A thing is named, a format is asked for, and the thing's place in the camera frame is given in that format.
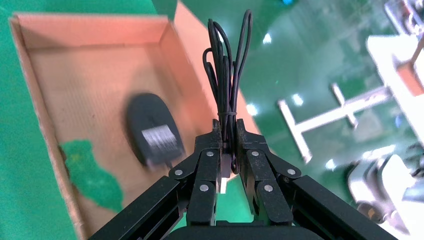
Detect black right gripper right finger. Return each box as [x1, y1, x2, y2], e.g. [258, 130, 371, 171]
[234, 118, 398, 240]

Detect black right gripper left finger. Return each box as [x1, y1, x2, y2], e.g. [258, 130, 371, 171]
[87, 119, 223, 240]

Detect black wired computer mouse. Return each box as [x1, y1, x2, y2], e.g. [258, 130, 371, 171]
[125, 9, 253, 195]

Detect open brown cardboard box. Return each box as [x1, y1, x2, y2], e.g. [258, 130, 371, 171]
[9, 1, 263, 240]

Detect small brown cardboard box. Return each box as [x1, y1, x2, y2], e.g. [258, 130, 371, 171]
[395, 49, 424, 97]

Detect white wheeled robot body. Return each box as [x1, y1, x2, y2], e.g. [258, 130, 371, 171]
[346, 142, 424, 236]

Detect white height-adjustable table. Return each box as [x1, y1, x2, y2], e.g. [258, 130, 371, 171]
[277, 33, 424, 165]

